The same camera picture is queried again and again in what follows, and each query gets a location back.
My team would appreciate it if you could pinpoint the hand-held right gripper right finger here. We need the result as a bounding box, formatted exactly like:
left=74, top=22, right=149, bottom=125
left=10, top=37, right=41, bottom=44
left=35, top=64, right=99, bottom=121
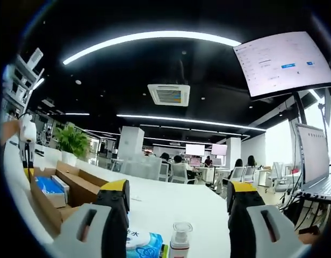
left=226, top=180, right=311, bottom=258

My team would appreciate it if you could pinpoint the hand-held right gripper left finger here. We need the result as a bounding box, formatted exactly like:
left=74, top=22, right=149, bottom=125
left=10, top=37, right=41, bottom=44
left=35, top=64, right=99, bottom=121
left=54, top=178, right=131, bottom=258

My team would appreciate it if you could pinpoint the blue soft tissue pack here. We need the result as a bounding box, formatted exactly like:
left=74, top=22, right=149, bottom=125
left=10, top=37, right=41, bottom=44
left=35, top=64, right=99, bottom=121
left=35, top=176, right=64, bottom=195

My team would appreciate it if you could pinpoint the brown cardboard shoe box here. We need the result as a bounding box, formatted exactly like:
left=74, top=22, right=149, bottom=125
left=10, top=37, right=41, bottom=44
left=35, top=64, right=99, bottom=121
left=25, top=160, right=110, bottom=239

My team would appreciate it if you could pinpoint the white barcode carton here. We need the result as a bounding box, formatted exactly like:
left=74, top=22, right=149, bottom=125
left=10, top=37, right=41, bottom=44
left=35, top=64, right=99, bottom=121
left=46, top=175, right=71, bottom=209

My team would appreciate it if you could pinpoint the white spray bottle red label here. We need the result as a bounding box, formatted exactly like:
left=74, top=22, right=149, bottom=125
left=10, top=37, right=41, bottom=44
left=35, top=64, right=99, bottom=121
left=169, top=221, right=193, bottom=258

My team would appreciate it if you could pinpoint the person's left hand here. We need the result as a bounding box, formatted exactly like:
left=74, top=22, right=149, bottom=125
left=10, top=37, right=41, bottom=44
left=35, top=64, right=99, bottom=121
left=0, top=119, right=23, bottom=146

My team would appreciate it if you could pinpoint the white office chair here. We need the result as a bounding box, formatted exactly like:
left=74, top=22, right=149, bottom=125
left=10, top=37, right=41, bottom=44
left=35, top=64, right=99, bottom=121
left=229, top=166, right=247, bottom=187
left=169, top=162, right=192, bottom=185
left=246, top=165, right=260, bottom=184

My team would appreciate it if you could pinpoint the green plant in white pot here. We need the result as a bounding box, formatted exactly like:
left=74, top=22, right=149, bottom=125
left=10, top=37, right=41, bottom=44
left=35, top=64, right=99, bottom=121
left=54, top=125, right=90, bottom=167

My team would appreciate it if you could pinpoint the short ceiling light bar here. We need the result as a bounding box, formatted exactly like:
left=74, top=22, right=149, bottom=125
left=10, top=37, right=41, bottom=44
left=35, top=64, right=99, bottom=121
left=30, top=77, right=45, bottom=94

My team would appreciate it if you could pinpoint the grey metal storage shelf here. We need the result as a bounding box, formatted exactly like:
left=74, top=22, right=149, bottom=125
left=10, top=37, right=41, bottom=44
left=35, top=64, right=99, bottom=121
left=1, top=47, right=45, bottom=115

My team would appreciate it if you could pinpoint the grey desk partition panel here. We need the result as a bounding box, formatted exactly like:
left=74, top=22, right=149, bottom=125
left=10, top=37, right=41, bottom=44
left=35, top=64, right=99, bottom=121
left=119, top=155, right=163, bottom=181

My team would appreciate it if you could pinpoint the open laptop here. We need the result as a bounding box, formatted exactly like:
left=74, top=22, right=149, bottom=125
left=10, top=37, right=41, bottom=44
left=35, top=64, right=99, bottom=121
left=294, top=123, right=331, bottom=203

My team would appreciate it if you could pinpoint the long curved ceiling light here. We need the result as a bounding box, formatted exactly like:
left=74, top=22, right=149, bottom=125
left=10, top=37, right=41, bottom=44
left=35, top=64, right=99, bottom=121
left=116, top=114, right=267, bottom=132
left=62, top=31, right=242, bottom=66

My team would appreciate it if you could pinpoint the black monitor stand pole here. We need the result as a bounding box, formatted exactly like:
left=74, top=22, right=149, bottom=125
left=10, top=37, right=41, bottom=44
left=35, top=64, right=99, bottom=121
left=291, top=91, right=308, bottom=125

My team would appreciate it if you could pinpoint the ceiling air conditioner vent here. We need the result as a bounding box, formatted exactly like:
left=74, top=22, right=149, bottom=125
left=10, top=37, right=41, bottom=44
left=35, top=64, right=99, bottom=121
left=147, top=83, right=191, bottom=108

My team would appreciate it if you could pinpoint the large hanging monitor screen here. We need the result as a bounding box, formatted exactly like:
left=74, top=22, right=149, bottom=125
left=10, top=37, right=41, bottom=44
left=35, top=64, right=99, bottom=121
left=232, top=31, right=331, bottom=98

